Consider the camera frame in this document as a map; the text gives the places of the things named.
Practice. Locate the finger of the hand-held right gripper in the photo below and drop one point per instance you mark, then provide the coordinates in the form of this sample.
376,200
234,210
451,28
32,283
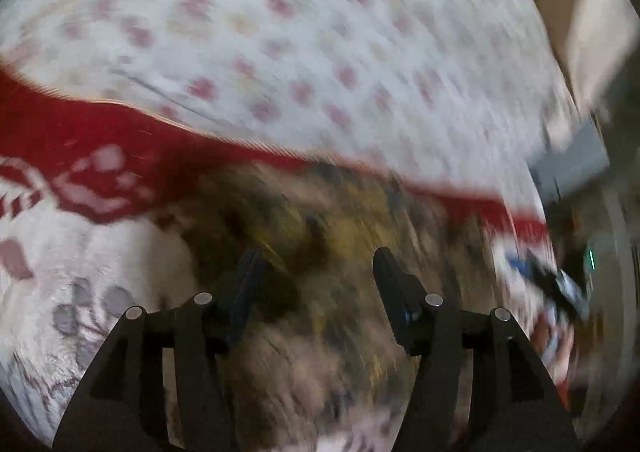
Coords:
542,277

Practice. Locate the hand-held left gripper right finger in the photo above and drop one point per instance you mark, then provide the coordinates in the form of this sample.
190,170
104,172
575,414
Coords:
395,287

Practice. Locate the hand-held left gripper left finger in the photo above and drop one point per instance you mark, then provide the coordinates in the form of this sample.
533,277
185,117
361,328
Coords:
245,292

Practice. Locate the dark floral shirt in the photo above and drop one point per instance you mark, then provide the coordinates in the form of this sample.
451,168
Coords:
350,252

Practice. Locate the grey cabinet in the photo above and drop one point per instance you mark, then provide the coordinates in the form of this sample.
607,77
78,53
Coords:
575,162

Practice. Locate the red and white floral blanket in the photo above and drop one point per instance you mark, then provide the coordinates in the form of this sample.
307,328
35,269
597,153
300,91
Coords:
75,172

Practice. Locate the beige cloth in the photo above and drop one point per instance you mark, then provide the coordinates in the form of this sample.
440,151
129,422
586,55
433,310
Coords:
585,12

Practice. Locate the white pink-flowered quilt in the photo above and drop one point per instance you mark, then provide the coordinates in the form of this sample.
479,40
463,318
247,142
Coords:
280,32

